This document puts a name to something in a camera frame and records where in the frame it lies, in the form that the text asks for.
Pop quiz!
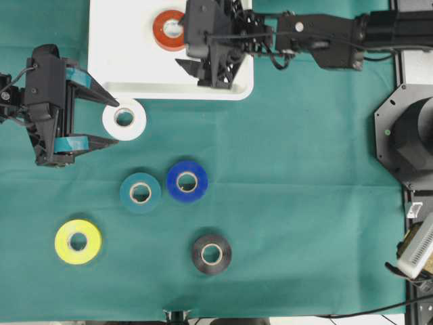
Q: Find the white label sticker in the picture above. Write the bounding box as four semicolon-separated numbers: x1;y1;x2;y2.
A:
406;202;424;219

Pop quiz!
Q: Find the black cable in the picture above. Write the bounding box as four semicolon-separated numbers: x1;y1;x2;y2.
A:
317;292;433;319

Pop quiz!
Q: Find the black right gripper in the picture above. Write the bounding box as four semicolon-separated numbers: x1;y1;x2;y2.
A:
175;1;252;89

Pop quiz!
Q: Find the yellow tape roll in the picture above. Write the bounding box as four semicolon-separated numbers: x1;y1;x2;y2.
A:
54;219;103;265

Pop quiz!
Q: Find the blue tape roll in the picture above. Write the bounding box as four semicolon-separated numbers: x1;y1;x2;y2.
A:
166;160;208;203

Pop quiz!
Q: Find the teal tape roll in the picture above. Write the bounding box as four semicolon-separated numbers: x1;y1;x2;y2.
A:
119;173;162;214

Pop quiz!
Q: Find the white tape roll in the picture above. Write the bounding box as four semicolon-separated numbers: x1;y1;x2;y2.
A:
102;99;147;141

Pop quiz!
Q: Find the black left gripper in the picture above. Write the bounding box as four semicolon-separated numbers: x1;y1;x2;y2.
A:
24;44;120;167

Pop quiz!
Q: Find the white perforated device box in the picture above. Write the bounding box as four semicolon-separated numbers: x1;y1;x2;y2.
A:
397;213;432;279

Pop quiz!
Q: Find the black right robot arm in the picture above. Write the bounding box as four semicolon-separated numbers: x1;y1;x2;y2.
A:
178;1;432;191

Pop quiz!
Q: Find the black tape roll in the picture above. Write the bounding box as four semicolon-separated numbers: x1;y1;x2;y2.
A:
191;234;231;276

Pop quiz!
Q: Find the red tape roll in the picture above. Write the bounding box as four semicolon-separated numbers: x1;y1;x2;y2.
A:
152;9;185;51

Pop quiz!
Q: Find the black clamp at table edge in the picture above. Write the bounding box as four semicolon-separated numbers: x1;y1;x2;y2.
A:
164;310;190;325

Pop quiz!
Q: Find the white plastic tray case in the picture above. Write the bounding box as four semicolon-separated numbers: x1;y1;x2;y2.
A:
87;1;254;101

